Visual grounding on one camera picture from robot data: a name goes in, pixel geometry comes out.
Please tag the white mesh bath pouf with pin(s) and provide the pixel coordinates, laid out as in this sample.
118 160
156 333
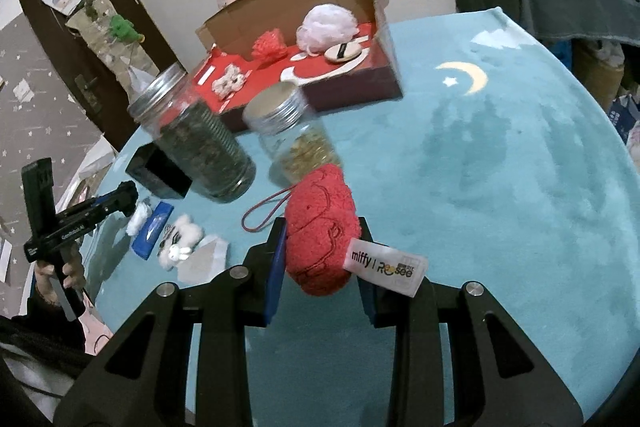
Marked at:
325 25

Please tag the small jar gold beads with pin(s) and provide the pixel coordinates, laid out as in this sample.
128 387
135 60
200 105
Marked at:
290 131

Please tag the red bunny sponge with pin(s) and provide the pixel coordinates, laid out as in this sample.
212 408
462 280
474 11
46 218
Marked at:
325 244

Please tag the white translucent pouch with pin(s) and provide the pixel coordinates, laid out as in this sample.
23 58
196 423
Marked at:
204 264

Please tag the beige powder puff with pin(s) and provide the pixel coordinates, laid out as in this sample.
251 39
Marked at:
343 52

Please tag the beige hanging organizer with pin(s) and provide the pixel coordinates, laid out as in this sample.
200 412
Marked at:
92 24

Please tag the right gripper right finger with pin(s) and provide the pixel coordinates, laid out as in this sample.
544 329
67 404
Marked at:
461 360

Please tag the coral crochet scrubber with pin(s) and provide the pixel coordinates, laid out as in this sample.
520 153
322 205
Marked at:
270 47

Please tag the teal plush table cover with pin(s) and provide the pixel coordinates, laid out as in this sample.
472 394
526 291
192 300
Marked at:
524 186

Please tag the black patterned box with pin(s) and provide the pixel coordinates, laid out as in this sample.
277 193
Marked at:
155 171

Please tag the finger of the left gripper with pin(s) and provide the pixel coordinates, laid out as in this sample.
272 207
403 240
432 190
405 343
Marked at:
107 204

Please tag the blue sponge pack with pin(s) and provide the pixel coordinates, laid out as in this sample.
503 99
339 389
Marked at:
148 235

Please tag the cream crochet scrunchie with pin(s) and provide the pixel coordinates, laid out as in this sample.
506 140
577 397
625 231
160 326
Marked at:
231 81

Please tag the red cardboard box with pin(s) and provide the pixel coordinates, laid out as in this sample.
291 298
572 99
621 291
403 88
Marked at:
229 35

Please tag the dark wooden door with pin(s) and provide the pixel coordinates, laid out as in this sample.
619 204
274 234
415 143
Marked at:
90 82

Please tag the large jar dark contents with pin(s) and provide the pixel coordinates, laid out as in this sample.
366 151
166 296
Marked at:
187 130

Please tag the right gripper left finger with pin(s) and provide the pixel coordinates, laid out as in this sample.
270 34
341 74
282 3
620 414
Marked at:
139 378

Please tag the white fluffy bunny clip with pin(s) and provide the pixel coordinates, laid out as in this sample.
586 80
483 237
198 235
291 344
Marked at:
178 242

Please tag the plastic bag on door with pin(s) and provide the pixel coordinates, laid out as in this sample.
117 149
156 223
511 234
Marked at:
139 82

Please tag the small white cotton roll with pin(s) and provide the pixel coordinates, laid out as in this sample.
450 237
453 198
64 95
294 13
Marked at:
141 214

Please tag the green plush toy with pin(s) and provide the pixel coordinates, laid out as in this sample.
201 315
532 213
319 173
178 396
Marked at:
123 30

